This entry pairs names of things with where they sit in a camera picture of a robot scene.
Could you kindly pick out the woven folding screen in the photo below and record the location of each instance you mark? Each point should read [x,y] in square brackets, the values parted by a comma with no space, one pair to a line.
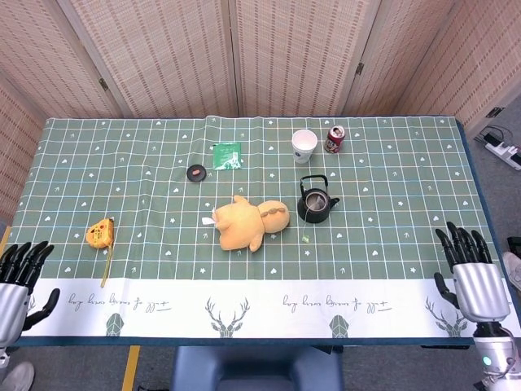
[163,53]

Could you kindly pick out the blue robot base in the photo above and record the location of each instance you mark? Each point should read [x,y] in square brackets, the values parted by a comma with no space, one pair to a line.
[244,366]

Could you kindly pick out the green checked tablecloth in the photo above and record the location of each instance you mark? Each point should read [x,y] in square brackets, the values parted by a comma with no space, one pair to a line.
[122,203]

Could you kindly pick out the yellow plush toy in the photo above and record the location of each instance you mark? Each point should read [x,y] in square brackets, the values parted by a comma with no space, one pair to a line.
[240,222]

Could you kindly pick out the white shoe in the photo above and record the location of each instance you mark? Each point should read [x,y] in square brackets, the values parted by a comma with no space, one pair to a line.
[16,379]
[513,271]

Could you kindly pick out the small black round disc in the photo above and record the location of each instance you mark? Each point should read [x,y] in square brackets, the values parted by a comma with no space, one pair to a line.
[196,173]

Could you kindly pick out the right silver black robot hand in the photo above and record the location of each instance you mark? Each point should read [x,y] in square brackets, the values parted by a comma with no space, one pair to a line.
[480,289]

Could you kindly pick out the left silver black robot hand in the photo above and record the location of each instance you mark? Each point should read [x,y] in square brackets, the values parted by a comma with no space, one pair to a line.
[12,301]

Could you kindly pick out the white paper cup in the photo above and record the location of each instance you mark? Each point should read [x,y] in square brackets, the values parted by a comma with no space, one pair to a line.
[303,148]

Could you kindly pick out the green packet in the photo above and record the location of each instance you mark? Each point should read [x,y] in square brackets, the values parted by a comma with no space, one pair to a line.
[227,156]

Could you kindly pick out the yellow tape measure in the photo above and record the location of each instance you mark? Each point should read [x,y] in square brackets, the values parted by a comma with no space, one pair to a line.
[97,234]

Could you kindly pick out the black teapot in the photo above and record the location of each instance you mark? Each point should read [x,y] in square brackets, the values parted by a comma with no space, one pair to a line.
[321,218]

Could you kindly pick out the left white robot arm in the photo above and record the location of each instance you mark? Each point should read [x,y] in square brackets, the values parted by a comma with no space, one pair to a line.
[3,356]

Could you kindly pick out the red drink can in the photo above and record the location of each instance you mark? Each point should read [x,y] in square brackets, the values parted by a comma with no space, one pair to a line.
[334,142]

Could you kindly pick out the white power strip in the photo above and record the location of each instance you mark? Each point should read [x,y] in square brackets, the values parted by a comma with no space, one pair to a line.
[504,150]

